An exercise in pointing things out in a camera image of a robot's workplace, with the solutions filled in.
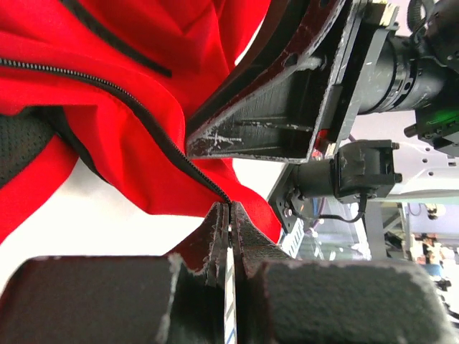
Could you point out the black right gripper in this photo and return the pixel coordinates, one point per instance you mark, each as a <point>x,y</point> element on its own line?
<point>295,91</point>

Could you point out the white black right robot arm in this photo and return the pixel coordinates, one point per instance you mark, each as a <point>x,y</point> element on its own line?
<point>419,73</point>

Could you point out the red zip jacket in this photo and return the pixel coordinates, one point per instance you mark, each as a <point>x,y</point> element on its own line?
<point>119,80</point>

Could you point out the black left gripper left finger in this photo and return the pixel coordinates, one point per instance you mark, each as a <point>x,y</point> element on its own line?
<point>177,297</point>

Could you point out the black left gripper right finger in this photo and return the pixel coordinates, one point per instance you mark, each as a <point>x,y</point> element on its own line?
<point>285,300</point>

